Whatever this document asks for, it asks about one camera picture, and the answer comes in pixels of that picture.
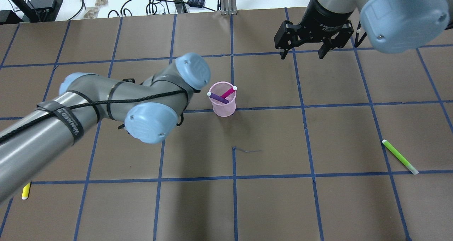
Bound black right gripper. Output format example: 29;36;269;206
274;18;354;60

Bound pink pen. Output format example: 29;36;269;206
221;86;237;99

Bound purple pen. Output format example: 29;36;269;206
207;92;230;104

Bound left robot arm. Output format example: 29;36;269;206
0;52;211;204

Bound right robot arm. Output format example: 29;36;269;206
274;0;452;59

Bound pink mesh cup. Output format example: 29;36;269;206
207;81;237;118

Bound green pen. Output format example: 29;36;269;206
381;139;419;175

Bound yellow pen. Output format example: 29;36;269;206
21;182;31;200

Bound aluminium frame post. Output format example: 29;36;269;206
218;0;237;15

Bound black cables bundle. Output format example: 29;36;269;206
106;0;216;17

